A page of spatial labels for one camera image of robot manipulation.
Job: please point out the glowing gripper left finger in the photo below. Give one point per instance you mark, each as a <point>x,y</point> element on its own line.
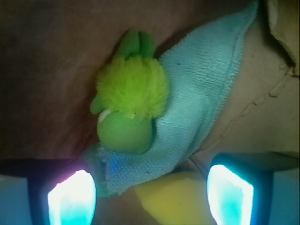
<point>73,201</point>

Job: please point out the yellow sponge piece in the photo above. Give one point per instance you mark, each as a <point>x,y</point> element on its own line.
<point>178,198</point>

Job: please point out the green plush animal toy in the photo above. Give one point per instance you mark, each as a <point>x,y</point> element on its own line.
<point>132,91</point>

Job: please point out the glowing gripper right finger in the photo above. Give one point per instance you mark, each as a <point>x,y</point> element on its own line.
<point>230,197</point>

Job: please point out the light blue terry cloth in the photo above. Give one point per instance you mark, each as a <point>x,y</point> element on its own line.
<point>202,68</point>

